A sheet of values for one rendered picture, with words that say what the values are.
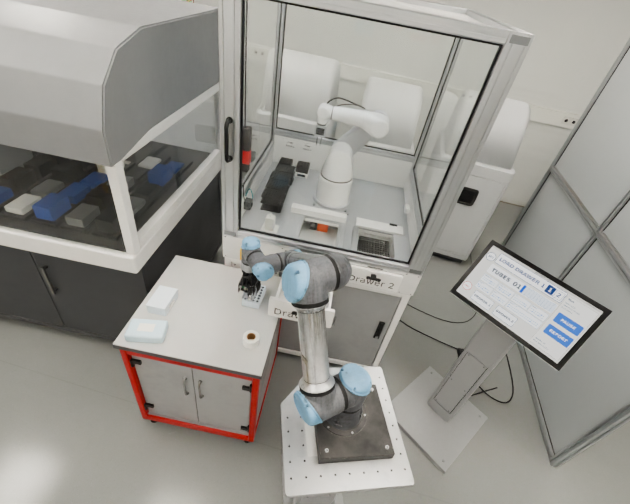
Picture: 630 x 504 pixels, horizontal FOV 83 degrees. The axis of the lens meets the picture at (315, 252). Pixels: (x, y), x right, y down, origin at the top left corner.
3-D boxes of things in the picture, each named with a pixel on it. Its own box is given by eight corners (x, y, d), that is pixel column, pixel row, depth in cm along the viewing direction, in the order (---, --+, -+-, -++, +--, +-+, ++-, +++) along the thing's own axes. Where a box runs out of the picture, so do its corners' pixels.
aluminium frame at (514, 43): (422, 276, 176) (536, 35, 110) (222, 235, 177) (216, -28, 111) (409, 186, 250) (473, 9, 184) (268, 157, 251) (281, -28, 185)
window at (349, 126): (408, 263, 174) (502, 44, 114) (239, 228, 176) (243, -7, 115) (408, 263, 175) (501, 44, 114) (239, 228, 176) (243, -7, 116)
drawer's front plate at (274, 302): (330, 328, 158) (335, 312, 151) (267, 315, 159) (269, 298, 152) (331, 325, 160) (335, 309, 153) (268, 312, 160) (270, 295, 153)
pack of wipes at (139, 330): (169, 326, 154) (168, 319, 151) (163, 344, 146) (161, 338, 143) (133, 323, 152) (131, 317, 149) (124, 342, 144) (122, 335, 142)
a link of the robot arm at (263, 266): (284, 263, 138) (272, 246, 145) (257, 269, 132) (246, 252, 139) (281, 278, 142) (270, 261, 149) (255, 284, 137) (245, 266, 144)
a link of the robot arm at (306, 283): (349, 418, 116) (339, 257, 103) (310, 438, 108) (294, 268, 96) (329, 399, 126) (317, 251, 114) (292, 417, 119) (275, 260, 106)
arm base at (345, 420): (367, 425, 129) (375, 411, 124) (329, 435, 124) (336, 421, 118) (352, 388, 140) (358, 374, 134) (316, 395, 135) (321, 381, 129)
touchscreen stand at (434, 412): (443, 474, 196) (546, 374, 132) (382, 409, 219) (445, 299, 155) (485, 420, 224) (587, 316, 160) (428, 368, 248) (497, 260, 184)
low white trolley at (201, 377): (254, 452, 190) (261, 376, 142) (142, 427, 191) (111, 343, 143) (278, 360, 235) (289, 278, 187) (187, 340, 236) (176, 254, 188)
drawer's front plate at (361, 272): (396, 292, 183) (403, 277, 176) (341, 281, 183) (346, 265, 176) (396, 290, 184) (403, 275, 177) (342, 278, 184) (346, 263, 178)
